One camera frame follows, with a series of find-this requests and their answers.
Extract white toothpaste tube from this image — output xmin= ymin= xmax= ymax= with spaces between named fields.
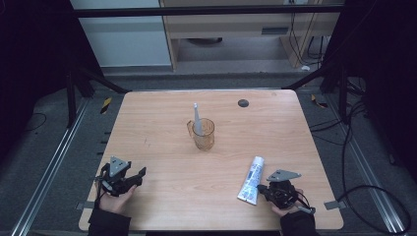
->
xmin=236 ymin=155 xmax=266 ymax=207

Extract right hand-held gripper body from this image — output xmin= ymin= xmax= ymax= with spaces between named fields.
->
xmin=266 ymin=168 xmax=303 ymax=210

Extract person's left hand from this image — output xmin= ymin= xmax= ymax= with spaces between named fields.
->
xmin=97 ymin=184 xmax=139 ymax=216

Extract thin black floor cable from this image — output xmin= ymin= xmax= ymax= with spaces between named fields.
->
xmin=23 ymin=112 xmax=48 ymax=134

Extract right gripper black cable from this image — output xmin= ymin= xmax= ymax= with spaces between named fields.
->
xmin=295 ymin=191 xmax=318 ymax=216

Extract white cabinet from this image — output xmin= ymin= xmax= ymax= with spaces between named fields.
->
xmin=69 ymin=0 xmax=173 ymax=69

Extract aluminium floor rail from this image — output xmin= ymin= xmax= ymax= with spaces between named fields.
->
xmin=324 ymin=93 xmax=408 ymax=236
xmin=9 ymin=97 xmax=90 ymax=236

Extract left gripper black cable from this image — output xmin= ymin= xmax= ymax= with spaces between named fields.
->
xmin=93 ymin=176 xmax=105 ymax=210

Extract amber glass cup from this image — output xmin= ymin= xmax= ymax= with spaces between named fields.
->
xmin=186 ymin=117 xmax=216 ymax=151

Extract white electric toothbrush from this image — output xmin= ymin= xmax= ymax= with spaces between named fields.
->
xmin=192 ymin=102 xmax=205 ymax=138

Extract black frame bar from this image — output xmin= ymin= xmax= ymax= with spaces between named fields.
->
xmin=72 ymin=5 xmax=344 ymax=19

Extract black metal stand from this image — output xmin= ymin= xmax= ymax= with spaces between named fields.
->
xmin=282 ymin=58 xmax=350 ymax=124
xmin=64 ymin=63 xmax=133 ymax=130

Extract hanging black cables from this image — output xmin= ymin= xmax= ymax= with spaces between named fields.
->
xmin=288 ymin=12 xmax=329 ymax=67

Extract grey tape piece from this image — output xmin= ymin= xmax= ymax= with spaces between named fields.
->
xmin=75 ymin=201 xmax=96 ymax=211
xmin=323 ymin=200 xmax=347 ymax=211

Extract person's right hand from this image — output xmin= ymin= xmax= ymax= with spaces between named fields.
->
xmin=270 ymin=188 xmax=305 ymax=217

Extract yellow black tape strip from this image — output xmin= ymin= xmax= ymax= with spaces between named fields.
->
xmin=99 ymin=95 xmax=113 ymax=115
xmin=310 ymin=93 xmax=329 ymax=109

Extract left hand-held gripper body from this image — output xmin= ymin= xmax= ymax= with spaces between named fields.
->
xmin=97 ymin=155 xmax=136 ymax=198

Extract long black floor cable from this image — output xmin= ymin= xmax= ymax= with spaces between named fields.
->
xmin=309 ymin=97 xmax=413 ymax=236

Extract wooden desk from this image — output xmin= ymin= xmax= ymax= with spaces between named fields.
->
xmin=159 ymin=0 xmax=345 ymax=71

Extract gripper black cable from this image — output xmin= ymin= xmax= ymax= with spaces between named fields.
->
xmin=93 ymin=176 xmax=105 ymax=210
xmin=295 ymin=191 xmax=318 ymax=216

